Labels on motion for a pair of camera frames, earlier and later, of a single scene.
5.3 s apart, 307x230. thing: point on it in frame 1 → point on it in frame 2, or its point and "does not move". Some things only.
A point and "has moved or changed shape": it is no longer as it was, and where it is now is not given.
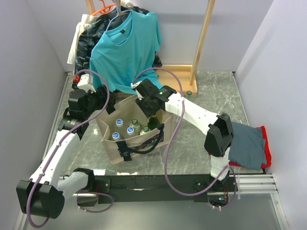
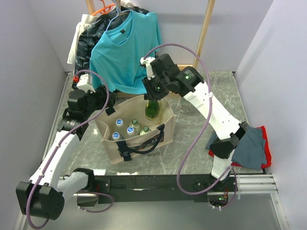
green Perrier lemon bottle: (153, 122) has moved or changed shape
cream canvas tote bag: (128, 132) does not move
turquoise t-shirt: (121, 57) does not move
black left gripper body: (95, 101) does not move
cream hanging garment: (86, 20) does not move
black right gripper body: (146, 106) → (156, 87)
